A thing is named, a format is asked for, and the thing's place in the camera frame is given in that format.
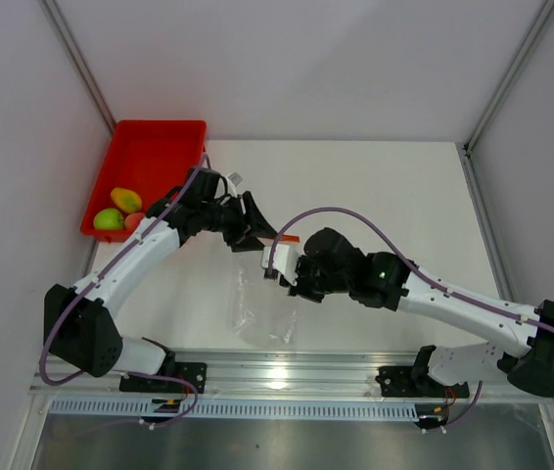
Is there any aluminium mounting rail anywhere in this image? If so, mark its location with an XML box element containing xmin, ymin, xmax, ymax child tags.
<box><xmin>29</xmin><ymin>348</ymin><xmax>554</xmax><ymax>405</ymax></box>

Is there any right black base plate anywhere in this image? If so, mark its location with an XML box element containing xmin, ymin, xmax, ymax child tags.
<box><xmin>375</xmin><ymin>366</ymin><xmax>470</xmax><ymax>399</ymax></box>

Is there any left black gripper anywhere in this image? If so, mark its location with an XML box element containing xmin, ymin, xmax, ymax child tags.
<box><xmin>201</xmin><ymin>192</ymin><xmax>279</xmax><ymax>254</ymax></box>

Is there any green apple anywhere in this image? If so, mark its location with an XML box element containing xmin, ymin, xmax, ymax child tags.
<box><xmin>93</xmin><ymin>208</ymin><xmax>124</xmax><ymax>230</ymax></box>

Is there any yellow orange mango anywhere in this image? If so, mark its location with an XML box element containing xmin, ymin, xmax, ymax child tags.
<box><xmin>110</xmin><ymin>187</ymin><xmax>143</xmax><ymax>213</ymax></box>

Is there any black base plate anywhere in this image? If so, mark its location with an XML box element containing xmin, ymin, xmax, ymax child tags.
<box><xmin>375</xmin><ymin>366</ymin><xmax>470</xmax><ymax>399</ymax></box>
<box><xmin>119</xmin><ymin>360</ymin><xmax>208</xmax><ymax>394</ymax></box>

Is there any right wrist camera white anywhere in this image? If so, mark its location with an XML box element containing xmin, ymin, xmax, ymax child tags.
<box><xmin>260</xmin><ymin>244</ymin><xmax>300</xmax><ymax>286</ymax></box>

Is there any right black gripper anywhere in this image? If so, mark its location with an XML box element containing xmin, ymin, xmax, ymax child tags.
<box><xmin>280</xmin><ymin>254</ymin><xmax>351</xmax><ymax>305</ymax></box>

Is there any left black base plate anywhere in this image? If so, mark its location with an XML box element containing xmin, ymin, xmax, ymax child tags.
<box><xmin>119</xmin><ymin>360</ymin><xmax>208</xmax><ymax>394</ymax></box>

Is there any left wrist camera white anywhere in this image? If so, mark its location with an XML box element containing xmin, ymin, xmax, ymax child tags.
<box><xmin>224</xmin><ymin>172</ymin><xmax>243</xmax><ymax>197</ymax></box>

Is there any pink peach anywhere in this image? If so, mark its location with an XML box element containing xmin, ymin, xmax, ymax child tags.
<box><xmin>124</xmin><ymin>212</ymin><xmax>145</xmax><ymax>232</ymax></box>

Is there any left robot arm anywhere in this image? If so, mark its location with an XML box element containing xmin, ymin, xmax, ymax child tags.
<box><xmin>38</xmin><ymin>166</ymin><xmax>276</xmax><ymax>392</ymax></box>

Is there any clear zip top bag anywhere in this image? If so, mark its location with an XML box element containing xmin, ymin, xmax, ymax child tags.
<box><xmin>231</xmin><ymin>238</ymin><xmax>299</xmax><ymax>351</ymax></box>

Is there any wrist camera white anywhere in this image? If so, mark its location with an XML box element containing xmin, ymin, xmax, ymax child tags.
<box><xmin>224</xmin><ymin>172</ymin><xmax>243</xmax><ymax>197</ymax></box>
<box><xmin>260</xmin><ymin>244</ymin><xmax>300</xmax><ymax>286</ymax></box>

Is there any white slotted cable duct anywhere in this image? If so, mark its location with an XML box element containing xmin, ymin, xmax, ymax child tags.
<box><xmin>49</xmin><ymin>397</ymin><xmax>419</xmax><ymax>422</ymax></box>

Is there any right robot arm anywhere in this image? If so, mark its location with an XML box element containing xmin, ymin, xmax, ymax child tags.
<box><xmin>261</xmin><ymin>228</ymin><xmax>554</xmax><ymax>398</ymax></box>

